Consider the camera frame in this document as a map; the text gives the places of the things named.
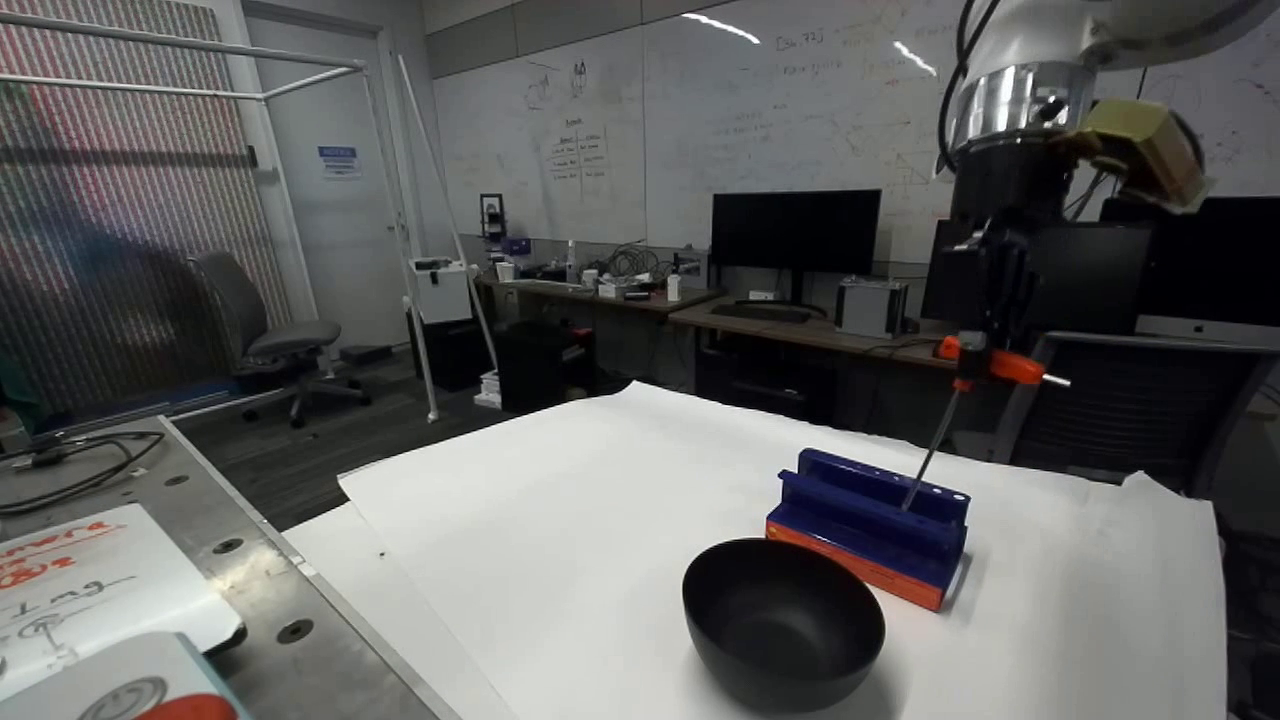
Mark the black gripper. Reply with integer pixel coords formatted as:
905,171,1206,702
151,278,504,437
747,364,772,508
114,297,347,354
947,166,1061,377

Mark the orange T-handle hex key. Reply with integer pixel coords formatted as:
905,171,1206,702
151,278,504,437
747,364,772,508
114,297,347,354
902,333,1077,514

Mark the black bowl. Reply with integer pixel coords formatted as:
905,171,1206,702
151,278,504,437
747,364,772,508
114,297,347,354
680,535,892,715

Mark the silver computer box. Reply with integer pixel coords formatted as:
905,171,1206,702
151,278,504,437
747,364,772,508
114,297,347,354
831,270,911,338

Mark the black mesh chair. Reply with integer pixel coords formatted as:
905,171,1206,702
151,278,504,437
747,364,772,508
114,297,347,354
991,322,1280,498

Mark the large dark monitor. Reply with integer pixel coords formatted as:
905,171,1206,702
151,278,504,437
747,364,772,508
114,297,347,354
1127,190,1280,338

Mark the blue tool rack orange base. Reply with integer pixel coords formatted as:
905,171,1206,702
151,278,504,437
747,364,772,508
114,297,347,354
759,442,976,614

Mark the black computer monitor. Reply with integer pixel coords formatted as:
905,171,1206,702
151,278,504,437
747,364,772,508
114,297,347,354
710,182,886,309

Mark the black keyboard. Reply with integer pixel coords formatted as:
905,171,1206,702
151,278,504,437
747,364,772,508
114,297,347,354
710,297,831,328

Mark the long wooden desk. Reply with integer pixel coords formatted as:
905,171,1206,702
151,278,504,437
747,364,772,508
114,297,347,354
494,270,963,377

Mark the white paper table cover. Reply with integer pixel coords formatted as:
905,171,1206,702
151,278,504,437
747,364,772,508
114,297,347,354
280,377,1233,720

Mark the white door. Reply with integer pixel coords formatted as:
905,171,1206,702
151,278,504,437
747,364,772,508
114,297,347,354
242,10,420,354

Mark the blue sign on door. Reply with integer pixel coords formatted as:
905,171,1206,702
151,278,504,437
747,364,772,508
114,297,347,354
311,138,365,181

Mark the grey office chair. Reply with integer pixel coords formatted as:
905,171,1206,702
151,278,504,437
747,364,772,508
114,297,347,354
188,246,380,431

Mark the metal table base with holes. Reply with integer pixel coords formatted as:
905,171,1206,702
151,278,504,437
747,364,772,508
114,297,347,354
0,413,465,720

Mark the paper with red writing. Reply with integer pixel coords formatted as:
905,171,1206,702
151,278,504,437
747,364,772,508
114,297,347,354
0,498,249,700

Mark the yellowish wrist camera box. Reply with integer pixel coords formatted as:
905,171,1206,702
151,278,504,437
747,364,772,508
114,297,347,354
1072,91,1207,216

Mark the white pipe frame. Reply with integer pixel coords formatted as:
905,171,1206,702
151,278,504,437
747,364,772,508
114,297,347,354
0,9,507,429

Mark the black cable on metal table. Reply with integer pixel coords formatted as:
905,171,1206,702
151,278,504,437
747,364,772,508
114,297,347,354
0,425,170,520

